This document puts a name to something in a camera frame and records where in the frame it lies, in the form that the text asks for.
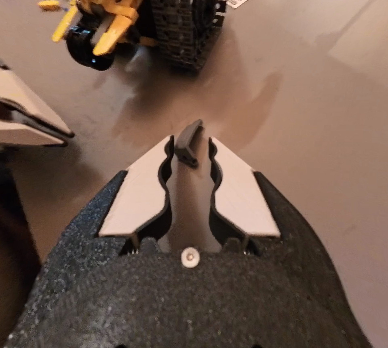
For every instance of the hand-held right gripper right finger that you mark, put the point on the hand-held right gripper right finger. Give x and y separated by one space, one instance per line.
245 202

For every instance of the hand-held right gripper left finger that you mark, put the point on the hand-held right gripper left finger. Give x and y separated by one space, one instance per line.
136 202

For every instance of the yellow pointed panel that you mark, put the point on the yellow pointed panel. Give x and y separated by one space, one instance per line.
48 5

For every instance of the small grey curved panel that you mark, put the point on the small grey curved panel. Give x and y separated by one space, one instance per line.
186 141

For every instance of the yellow black toy tracked vehicle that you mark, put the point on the yellow black toy tracked vehicle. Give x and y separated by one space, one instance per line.
169 5

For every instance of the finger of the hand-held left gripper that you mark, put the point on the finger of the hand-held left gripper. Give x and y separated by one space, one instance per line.
24 99
24 134

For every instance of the person's brown clothing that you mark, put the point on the person's brown clothing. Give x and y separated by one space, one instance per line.
15 232

